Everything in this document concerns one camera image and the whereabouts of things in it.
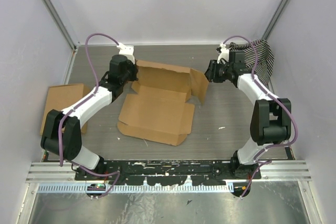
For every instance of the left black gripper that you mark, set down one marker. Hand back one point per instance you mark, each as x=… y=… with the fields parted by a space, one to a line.
x=131 y=64

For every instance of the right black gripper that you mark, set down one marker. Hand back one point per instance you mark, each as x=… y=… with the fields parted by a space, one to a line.
x=211 y=74

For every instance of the brown cardboard box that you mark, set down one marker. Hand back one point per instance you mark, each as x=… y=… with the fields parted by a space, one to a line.
x=158 y=110
x=63 y=96

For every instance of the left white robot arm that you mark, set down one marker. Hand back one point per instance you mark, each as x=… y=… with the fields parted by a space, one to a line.
x=62 y=130

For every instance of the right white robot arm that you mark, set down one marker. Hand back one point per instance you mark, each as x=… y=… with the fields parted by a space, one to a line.
x=270 y=123

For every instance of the folded brown cardboard box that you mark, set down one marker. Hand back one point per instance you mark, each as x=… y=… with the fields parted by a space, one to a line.
x=63 y=96

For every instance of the striped cloth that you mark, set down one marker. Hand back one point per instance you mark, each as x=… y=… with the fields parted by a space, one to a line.
x=265 y=56

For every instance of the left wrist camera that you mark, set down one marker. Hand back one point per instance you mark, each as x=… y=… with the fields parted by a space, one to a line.
x=127 y=51

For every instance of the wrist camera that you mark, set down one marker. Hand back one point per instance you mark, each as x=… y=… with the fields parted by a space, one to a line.
x=226 y=55
x=127 y=51

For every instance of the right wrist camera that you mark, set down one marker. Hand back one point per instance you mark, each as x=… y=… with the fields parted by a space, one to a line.
x=226 y=55

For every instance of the left aluminium corner post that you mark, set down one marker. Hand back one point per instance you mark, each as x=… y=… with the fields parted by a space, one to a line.
x=49 y=4

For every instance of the aluminium corner post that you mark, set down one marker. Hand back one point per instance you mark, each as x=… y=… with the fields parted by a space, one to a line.
x=49 y=4
x=275 y=18

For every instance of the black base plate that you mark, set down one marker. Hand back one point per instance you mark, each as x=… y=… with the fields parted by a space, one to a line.
x=209 y=169

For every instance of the slotted cable duct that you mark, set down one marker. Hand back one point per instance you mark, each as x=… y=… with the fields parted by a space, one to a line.
x=99 y=188

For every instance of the aluminium front rail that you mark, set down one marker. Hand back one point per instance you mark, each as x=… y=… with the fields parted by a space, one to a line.
x=278 y=170

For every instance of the right aluminium corner post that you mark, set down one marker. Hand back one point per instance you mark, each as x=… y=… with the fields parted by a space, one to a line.
x=275 y=18

